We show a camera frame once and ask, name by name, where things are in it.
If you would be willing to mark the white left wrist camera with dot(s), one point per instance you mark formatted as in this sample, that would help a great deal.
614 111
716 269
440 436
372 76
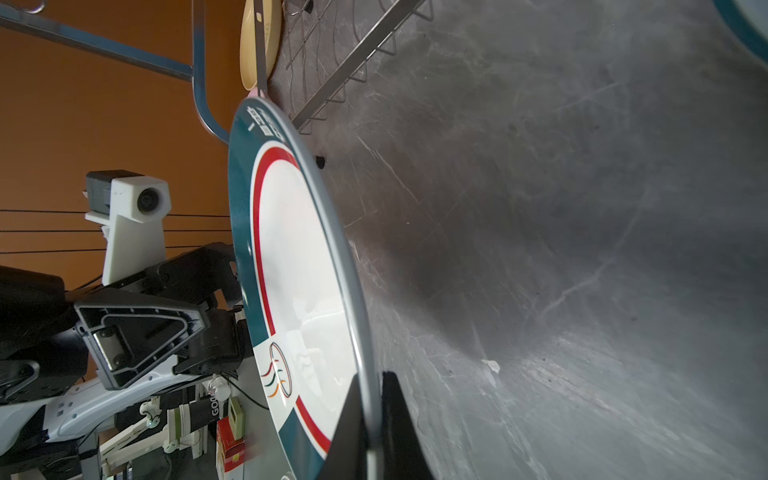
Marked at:
130 208

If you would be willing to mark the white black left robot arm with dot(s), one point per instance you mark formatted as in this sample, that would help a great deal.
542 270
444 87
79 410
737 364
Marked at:
71 360

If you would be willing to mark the steel wire dish rack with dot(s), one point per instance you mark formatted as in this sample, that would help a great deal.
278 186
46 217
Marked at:
311 52

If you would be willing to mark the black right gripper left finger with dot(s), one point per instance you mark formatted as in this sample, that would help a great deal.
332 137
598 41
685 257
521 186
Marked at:
346 458

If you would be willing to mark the white plate green red rim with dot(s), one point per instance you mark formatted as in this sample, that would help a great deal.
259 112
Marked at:
302 296

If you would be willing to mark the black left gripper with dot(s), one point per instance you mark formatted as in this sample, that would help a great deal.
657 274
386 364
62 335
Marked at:
184 309

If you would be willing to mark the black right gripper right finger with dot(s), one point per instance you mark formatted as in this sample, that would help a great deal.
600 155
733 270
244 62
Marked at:
403 455

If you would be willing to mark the yellow round plate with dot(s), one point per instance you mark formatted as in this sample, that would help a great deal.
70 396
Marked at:
259 31

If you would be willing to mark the white plate green quatrefoil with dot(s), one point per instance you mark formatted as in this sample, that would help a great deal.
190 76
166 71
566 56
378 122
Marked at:
747 20

